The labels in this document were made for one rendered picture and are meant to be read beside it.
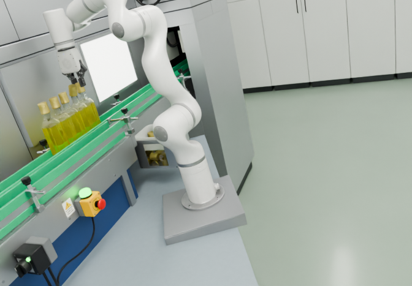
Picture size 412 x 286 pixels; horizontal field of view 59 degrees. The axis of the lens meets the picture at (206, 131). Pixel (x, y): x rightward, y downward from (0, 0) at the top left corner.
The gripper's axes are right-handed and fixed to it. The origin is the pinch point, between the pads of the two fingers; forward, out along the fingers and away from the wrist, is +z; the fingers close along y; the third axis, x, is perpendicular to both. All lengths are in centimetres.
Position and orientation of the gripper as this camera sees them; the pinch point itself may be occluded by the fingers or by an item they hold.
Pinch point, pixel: (78, 82)
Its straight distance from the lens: 174.0
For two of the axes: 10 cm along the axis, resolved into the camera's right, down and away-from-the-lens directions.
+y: 9.1, -0.5, -4.0
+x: 3.5, -4.3, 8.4
